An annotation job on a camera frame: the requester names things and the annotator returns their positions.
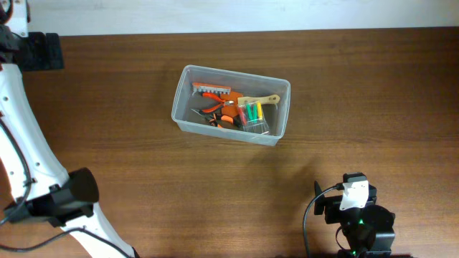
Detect orange scraper wooden handle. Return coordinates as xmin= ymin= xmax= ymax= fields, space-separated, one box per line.
xmin=220 ymin=91 xmax=280 ymax=118

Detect clear plastic container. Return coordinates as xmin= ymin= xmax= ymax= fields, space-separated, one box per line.
xmin=171 ymin=65 xmax=290 ymax=146

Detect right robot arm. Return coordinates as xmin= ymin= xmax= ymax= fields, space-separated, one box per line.
xmin=313 ymin=173 xmax=395 ymax=258

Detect small red diagonal cutters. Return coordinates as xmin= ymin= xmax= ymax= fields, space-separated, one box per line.
xmin=199 ymin=92 xmax=234 ymax=114

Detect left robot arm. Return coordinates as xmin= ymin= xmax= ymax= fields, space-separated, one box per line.
xmin=1 ymin=0 xmax=138 ymax=257

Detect orange black needle-nose pliers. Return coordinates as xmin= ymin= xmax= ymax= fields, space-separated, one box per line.
xmin=191 ymin=108 xmax=242 ymax=128

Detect orange bit holder strip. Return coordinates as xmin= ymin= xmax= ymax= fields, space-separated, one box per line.
xmin=191 ymin=82 xmax=232 ymax=95

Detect clear case of screwdrivers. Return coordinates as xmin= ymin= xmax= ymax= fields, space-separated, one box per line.
xmin=237 ymin=101 xmax=270 ymax=135

